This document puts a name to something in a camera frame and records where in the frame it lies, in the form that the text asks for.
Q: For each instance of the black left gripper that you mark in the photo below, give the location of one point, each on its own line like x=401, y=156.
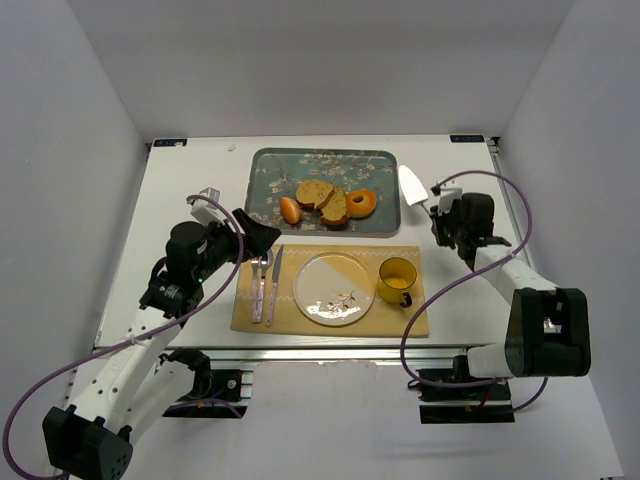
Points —
x=239, y=236

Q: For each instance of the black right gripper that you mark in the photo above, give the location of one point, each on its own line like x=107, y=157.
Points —
x=442, y=223

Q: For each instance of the silver cake server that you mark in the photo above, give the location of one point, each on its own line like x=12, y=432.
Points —
x=414, y=192

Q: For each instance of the orange bagel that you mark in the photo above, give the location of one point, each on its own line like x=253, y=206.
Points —
x=361, y=203

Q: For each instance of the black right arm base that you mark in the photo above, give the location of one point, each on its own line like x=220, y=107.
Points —
x=479, y=405

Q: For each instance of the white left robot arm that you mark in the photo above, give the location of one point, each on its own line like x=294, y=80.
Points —
x=93, y=438

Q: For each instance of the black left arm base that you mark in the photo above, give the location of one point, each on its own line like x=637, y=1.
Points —
x=217, y=391

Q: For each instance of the round orange bread roll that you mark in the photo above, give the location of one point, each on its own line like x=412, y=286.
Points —
x=290, y=210

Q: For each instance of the large toasted bread slice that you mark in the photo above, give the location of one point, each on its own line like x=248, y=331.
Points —
x=314, y=194

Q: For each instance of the small toasted bread slice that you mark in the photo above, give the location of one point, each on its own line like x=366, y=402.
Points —
x=336, y=211

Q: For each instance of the blue floral serving tray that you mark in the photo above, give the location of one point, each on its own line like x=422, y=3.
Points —
x=277, y=173

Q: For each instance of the yellow mug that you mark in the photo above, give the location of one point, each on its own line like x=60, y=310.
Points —
x=396, y=278

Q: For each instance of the blue label right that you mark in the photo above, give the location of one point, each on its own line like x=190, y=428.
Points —
x=466, y=138

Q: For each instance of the blue label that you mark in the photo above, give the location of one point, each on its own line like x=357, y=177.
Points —
x=170, y=142
x=466, y=138

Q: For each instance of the white and yellow plate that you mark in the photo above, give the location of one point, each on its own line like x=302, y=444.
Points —
x=334, y=289

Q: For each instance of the yellow placemat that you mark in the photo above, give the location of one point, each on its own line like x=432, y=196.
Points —
x=382, y=320

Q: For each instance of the blue label left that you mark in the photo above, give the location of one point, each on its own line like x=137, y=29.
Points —
x=170, y=142

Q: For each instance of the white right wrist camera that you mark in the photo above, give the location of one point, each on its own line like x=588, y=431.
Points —
x=444, y=196

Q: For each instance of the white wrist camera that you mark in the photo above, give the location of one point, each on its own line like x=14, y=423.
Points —
x=202, y=210
x=444, y=196

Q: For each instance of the silver spoon pink handle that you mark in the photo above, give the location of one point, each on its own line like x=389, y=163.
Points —
x=265, y=263

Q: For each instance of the silver fork pink handle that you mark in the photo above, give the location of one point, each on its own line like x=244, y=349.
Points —
x=255, y=264

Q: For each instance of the silver knife pink handle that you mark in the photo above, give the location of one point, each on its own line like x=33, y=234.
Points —
x=275, y=281

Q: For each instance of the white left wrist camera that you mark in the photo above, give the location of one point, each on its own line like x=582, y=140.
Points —
x=202, y=210

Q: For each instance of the aluminium table rail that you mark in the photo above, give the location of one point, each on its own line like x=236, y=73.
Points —
x=412, y=353

